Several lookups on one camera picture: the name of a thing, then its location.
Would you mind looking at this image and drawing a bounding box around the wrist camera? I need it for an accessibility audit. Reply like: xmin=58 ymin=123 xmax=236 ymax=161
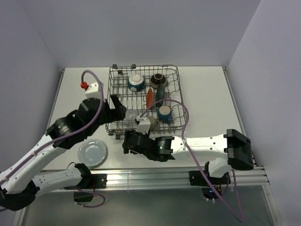
xmin=80 ymin=81 xmax=101 ymax=99
xmin=136 ymin=116 xmax=151 ymax=135

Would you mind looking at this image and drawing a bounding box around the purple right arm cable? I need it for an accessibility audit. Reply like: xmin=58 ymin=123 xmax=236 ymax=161
xmin=140 ymin=98 xmax=245 ymax=222

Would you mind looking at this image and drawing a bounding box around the grey wire dish rack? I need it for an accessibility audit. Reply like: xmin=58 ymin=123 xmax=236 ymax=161
xmin=107 ymin=64 xmax=186 ymax=135

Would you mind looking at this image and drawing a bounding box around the light blue glass plate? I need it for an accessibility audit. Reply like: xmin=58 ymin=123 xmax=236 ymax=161
xmin=77 ymin=139 xmax=108 ymax=169

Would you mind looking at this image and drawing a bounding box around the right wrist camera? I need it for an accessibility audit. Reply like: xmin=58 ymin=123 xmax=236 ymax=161
xmin=136 ymin=116 xmax=151 ymax=135

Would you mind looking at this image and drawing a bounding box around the red orange plate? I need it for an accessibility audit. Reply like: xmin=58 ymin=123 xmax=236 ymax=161
xmin=146 ymin=88 xmax=154 ymax=108

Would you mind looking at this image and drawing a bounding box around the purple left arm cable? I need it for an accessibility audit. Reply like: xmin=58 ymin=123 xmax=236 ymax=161
xmin=0 ymin=70 xmax=105 ymax=209

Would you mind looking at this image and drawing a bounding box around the dark blue ribbed mug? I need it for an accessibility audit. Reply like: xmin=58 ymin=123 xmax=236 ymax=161
xmin=157 ymin=105 xmax=172 ymax=123

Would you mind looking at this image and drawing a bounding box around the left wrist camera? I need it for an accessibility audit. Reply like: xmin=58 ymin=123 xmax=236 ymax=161
xmin=80 ymin=81 xmax=101 ymax=99

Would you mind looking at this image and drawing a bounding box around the clear drinking glass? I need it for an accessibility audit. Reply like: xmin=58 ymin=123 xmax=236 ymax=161
xmin=125 ymin=108 xmax=138 ymax=128

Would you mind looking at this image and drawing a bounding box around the teal ceramic saucer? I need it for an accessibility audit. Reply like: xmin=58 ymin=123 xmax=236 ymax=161
xmin=156 ymin=84 xmax=165 ymax=101

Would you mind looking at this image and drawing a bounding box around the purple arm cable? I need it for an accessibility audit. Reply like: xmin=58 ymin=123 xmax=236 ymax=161
xmin=140 ymin=98 xmax=245 ymax=222
xmin=0 ymin=70 xmax=105 ymax=209

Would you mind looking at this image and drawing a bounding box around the brown ribbed bowl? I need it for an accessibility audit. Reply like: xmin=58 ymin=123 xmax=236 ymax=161
xmin=150 ymin=73 xmax=167 ymax=89

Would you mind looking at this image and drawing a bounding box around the aluminium rail frame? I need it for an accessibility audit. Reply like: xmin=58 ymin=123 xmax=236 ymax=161
xmin=22 ymin=67 xmax=270 ymax=190

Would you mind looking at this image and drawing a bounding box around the small beige mug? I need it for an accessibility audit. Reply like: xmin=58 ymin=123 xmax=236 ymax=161
xmin=147 ymin=116 xmax=158 ymax=130

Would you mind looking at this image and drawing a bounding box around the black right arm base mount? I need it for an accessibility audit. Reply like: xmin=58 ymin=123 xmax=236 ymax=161
xmin=189 ymin=170 xmax=223 ymax=200

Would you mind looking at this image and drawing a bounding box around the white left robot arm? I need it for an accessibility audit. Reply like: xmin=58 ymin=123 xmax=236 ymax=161
xmin=0 ymin=95 xmax=127 ymax=211

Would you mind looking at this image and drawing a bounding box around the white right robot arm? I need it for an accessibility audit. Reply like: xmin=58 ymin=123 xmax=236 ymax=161
xmin=122 ymin=129 xmax=254 ymax=184

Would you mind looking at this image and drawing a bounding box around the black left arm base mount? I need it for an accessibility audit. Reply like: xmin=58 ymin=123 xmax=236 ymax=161
xmin=73 ymin=174 xmax=107 ymax=203

